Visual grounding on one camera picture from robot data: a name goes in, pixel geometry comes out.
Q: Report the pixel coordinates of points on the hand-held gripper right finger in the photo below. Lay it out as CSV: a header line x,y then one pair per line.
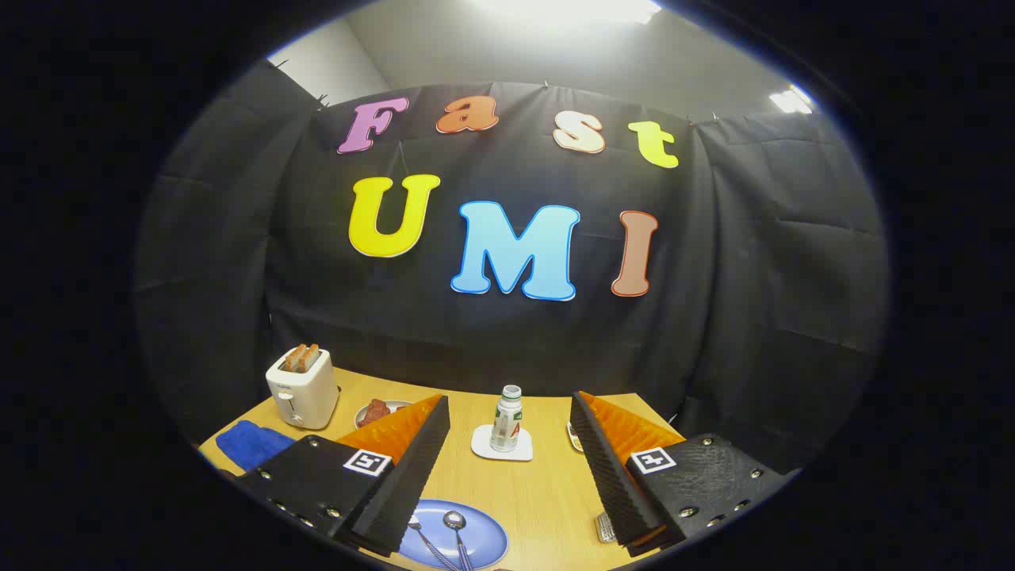
x,y
607,476

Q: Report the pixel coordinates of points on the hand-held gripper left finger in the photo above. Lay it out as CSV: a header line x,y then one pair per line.
x,y
412,468

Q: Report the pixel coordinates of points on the white divided bean dish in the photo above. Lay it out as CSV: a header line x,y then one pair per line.
x,y
572,438

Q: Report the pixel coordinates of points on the oval beige food plate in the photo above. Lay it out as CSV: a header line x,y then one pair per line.
x,y
400,407

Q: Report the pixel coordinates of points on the brown meat patty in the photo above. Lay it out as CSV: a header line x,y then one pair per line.
x,y
377,411

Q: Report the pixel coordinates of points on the white square coaster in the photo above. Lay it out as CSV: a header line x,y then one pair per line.
x,y
484,448

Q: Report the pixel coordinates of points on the round blue plate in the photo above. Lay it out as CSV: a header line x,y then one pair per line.
x,y
488,535

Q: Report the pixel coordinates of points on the small white drink bottle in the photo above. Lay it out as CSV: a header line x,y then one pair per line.
x,y
506,424

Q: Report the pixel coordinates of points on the white toaster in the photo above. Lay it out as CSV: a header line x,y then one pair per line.
x,y
305,400

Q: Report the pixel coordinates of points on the toast slice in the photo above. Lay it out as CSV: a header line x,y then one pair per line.
x,y
293,359
312,355

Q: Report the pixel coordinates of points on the blue folded cloth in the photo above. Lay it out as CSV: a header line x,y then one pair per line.
x,y
250,444

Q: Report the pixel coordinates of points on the ceiling light panel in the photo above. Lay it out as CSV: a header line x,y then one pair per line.
x,y
563,9
789,101

